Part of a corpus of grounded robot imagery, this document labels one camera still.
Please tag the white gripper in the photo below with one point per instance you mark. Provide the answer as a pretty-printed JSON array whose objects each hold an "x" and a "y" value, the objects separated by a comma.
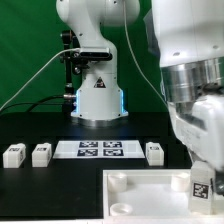
[{"x": 200, "y": 127}]

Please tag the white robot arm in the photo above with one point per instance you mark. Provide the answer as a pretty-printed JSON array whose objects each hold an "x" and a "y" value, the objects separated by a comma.
[{"x": 187, "y": 37}]

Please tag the white square table top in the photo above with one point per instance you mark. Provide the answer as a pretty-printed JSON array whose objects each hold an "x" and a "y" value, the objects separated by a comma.
[{"x": 153, "y": 197}]

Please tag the white fiducial marker sheet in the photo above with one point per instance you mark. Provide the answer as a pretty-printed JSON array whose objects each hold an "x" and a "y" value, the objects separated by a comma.
[{"x": 91, "y": 149}]

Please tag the black camera on stand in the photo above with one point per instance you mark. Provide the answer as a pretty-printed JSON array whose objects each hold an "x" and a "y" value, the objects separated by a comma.
[{"x": 76, "y": 59}]

